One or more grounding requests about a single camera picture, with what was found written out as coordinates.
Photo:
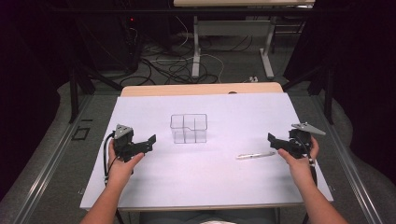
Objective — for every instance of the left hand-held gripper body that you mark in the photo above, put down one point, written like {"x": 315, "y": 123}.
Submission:
{"x": 123, "y": 143}

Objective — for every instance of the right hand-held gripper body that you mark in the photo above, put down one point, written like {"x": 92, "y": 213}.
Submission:
{"x": 300, "y": 140}

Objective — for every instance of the person's left hand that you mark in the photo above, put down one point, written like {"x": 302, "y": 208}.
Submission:
{"x": 122, "y": 169}

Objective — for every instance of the person's right hand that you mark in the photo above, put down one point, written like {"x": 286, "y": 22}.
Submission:
{"x": 298, "y": 168}

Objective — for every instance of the white pen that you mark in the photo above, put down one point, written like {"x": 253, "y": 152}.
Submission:
{"x": 255, "y": 155}

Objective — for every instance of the clear plastic divided organizer box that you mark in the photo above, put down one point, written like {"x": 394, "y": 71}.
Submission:
{"x": 188, "y": 128}

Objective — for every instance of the black metal stand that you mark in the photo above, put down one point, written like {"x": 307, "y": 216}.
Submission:
{"x": 74, "y": 90}
{"x": 327, "y": 90}

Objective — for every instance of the white table cover sheet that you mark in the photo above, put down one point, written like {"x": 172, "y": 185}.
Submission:
{"x": 199, "y": 177}

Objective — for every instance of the black computer tower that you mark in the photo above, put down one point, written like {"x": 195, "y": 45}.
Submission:
{"x": 132, "y": 43}

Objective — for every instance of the white desk with metal legs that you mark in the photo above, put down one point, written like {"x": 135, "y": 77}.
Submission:
{"x": 236, "y": 28}

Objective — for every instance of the aluminium floor rail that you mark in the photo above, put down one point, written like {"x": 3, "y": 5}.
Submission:
{"x": 46, "y": 174}
{"x": 351, "y": 168}

